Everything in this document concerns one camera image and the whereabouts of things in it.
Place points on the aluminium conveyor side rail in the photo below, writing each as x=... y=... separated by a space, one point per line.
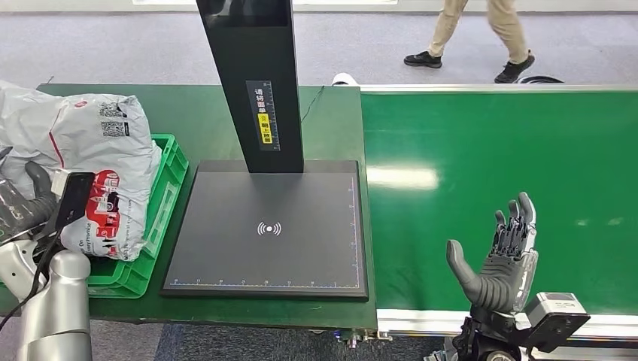
x=423 y=321

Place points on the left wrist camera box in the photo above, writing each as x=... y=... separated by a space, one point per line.
x=75 y=199

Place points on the person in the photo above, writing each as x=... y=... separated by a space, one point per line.
x=503 y=20

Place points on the black scanner column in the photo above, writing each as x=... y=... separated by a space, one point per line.
x=249 y=50

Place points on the white round object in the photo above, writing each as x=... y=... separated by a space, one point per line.
x=345 y=79

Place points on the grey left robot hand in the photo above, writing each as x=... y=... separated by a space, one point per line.
x=30 y=209

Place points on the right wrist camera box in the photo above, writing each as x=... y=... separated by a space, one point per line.
x=555 y=319

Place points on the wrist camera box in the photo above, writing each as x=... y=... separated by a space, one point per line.
x=75 y=199
x=555 y=319

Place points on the green plastic crate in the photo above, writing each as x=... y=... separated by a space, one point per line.
x=159 y=214

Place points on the green conveyor belt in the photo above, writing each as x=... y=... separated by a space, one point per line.
x=498 y=149

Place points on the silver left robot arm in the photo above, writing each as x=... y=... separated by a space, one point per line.
x=60 y=309

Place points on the small metal connector fittings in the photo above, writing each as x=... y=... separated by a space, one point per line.
x=364 y=340

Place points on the white plastic mailer package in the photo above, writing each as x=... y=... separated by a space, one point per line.
x=99 y=149

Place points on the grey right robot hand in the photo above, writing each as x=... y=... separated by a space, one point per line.
x=503 y=279

